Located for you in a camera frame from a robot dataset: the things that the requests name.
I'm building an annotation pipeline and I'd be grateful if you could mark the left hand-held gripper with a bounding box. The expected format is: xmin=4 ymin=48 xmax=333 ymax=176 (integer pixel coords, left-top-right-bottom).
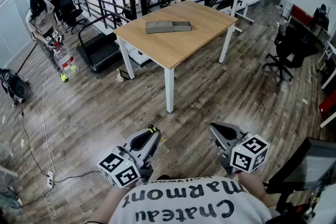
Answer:
xmin=96 ymin=129 xmax=162 ymax=188

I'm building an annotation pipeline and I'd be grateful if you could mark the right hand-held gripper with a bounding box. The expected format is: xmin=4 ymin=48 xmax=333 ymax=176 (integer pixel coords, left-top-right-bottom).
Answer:
xmin=209 ymin=122 xmax=270 ymax=176

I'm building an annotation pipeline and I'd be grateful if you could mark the grey drawer box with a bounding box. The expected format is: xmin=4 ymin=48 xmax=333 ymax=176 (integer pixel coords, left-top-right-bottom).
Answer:
xmin=145 ymin=20 xmax=193 ymax=35

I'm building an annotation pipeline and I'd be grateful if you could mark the person's right forearm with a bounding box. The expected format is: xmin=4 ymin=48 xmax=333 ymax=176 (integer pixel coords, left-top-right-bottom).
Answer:
xmin=237 ymin=172 xmax=278 ymax=209

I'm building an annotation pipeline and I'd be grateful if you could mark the person's left forearm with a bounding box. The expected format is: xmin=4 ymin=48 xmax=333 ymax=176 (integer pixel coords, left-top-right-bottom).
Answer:
xmin=88 ymin=185 xmax=132 ymax=224

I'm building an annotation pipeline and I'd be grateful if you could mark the person's white printed shirt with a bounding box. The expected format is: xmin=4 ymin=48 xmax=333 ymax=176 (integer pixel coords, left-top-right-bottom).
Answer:
xmin=108 ymin=176 xmax=276 ymax=224

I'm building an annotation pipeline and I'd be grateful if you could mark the black gray office chair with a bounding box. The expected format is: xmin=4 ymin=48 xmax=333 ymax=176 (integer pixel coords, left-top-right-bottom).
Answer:
xmin=265 ymin=136 xmax=336 ymax=220

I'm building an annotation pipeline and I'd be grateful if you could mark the white power strip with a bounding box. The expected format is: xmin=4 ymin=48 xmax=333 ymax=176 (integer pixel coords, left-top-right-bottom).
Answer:
xmin=47 ymin=170 xmax=55 ymax=189

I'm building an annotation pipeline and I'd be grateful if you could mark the black treadmill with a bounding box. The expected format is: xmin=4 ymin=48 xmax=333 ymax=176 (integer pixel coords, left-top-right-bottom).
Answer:
xmin=76 ymin=14 xmax=124 ymax=74

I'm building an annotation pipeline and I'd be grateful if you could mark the wooden table with white legs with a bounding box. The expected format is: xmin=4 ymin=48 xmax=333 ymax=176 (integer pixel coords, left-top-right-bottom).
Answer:
xmin=113 ymin=0 xmax=239 ymax=114

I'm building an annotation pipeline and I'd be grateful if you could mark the red box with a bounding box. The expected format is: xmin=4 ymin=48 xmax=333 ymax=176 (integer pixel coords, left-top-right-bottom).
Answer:
xmin=318 ymin=89 xmax=336 ymax=116

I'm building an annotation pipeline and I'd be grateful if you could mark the large clear water bottle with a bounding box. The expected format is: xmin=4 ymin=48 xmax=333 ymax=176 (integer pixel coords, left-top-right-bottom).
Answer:
xmin=53 ymin=44 xmax=79 ymax=78

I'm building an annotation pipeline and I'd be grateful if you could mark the black wheeled device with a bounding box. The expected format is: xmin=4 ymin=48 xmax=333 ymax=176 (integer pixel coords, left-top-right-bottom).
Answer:
xmin=0 ymin=68 xmax=29 ymax=108

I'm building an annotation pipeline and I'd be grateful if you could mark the white water dispenser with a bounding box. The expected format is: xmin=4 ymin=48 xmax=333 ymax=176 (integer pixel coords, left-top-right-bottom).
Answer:
xmin=281 ymin=0 xmax=294 ymax=18

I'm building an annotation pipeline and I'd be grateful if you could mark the red cabinet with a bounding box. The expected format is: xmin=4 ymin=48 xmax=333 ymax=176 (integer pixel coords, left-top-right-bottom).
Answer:
xmin=290 ymin=4 xmax=313 ymax=26

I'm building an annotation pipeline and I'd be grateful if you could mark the black floor cable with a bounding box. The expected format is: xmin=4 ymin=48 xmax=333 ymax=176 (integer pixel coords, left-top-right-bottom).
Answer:
xmin=20 ymin=110 xmax=102 ymax=199

